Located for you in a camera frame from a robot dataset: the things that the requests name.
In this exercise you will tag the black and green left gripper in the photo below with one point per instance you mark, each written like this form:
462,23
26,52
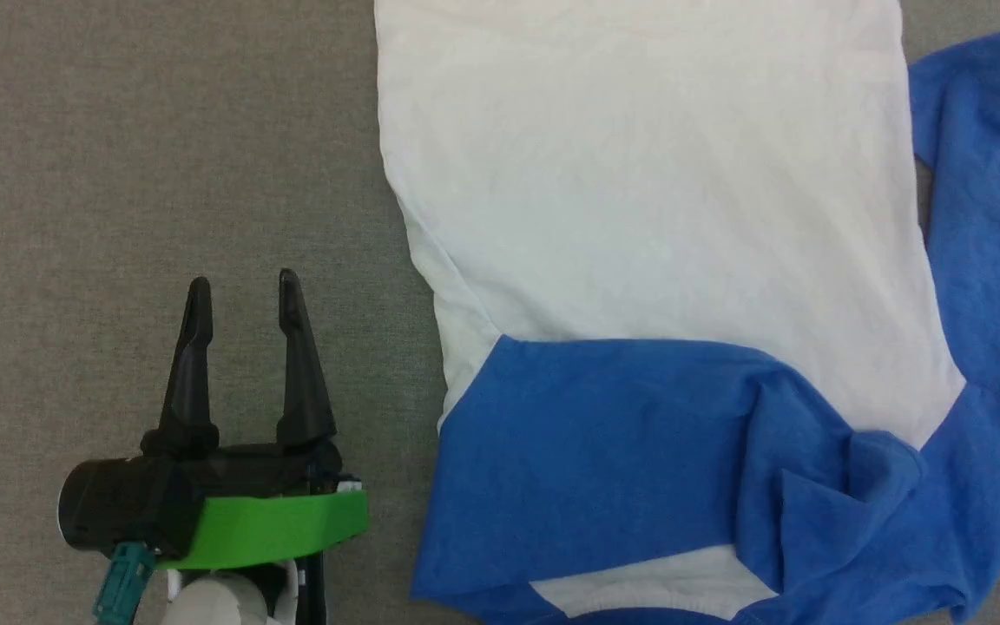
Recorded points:
266,525

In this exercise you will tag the white and blue raglan shirt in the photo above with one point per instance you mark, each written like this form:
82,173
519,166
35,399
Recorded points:
656,217

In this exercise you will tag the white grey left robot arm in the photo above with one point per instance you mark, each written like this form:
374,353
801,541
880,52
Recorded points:
222,603

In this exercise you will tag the grey fabric covered surface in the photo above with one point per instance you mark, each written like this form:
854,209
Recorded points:
118,130

